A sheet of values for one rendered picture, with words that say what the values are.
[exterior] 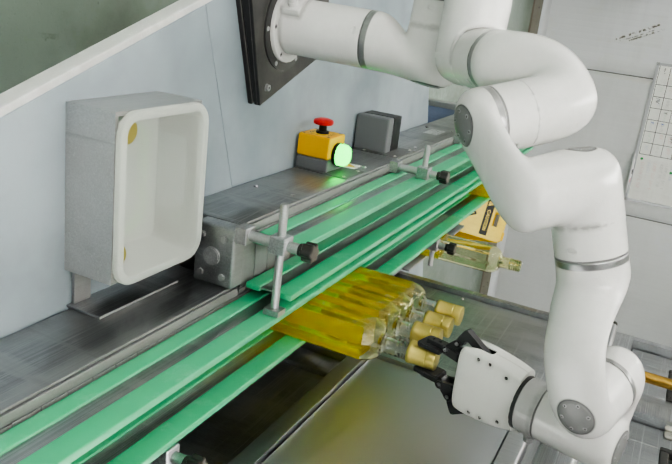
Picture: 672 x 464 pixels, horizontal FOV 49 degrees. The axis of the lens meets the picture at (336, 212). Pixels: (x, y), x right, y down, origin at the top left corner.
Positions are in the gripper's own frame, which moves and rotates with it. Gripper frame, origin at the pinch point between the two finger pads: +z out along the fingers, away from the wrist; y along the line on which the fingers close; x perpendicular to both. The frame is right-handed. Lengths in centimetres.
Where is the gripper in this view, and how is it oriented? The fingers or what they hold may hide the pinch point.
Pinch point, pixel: (431, 357)
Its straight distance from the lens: 112.4
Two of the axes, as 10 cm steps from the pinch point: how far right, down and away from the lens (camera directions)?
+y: 1.2, -9.5, -2.8
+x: -6.6, 1.4, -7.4
